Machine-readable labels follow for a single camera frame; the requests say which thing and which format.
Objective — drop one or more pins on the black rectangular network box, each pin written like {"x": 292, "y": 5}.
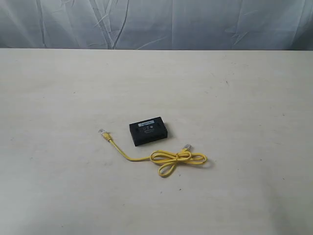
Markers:
{"x": 147, "y": 131}

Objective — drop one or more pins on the grey wrinkled backdrop curtain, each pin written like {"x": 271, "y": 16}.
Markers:
{"x": 157, "y": 24}

